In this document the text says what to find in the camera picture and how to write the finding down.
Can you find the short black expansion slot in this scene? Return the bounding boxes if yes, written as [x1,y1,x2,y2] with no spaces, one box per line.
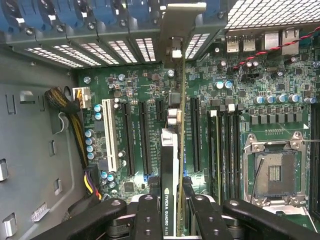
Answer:
[155,98,167,123]

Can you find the coloured power wire bundle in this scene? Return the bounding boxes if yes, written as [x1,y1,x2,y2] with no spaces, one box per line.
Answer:
[62,163,104,223]

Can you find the green motherboard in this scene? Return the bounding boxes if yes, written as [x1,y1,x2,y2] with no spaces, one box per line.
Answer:
[76,31,320,227]

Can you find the white expansion slot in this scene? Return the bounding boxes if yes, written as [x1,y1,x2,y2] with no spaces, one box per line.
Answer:
[101,98,120,174]

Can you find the blue card retainer clip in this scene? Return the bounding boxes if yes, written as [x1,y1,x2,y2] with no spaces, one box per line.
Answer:
[37,0,67,31]
[134,0,161,25]
[202,0,227,20]
[104,0,131,27]
[72,0,97,28]
[0,0,35,33]

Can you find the green RAM stick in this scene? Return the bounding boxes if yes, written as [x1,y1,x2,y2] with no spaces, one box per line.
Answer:
[207,109,223,202]

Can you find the black open PC case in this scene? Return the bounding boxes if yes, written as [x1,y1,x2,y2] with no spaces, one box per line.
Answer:
[0,0,320,240]

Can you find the black yellow braided cable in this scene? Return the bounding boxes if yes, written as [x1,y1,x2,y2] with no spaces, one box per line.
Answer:
[44,86,88,171]

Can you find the red and black twisted wire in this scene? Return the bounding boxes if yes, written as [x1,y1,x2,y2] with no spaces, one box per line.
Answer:
[232,29,320,71]

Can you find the CPU socket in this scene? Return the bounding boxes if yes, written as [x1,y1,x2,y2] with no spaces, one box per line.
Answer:
[242,132,312,209]

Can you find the long black expansion slot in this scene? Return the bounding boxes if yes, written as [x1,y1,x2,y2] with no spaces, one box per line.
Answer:
[190,96,203,174]
[120,98,137,178]
[138,100,153,177]

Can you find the blue expansion slot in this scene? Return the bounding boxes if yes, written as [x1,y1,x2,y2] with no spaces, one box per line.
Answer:
[181,159,189,179]

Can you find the silver socket cover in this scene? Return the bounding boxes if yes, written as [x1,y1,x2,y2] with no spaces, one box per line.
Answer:
[259,203,317,227]

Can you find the white power connector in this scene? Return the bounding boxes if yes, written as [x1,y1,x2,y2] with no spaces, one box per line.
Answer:
[72,86,91,110]

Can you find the white cable clip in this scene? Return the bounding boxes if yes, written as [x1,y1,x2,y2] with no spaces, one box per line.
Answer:
[58,111,70,134]

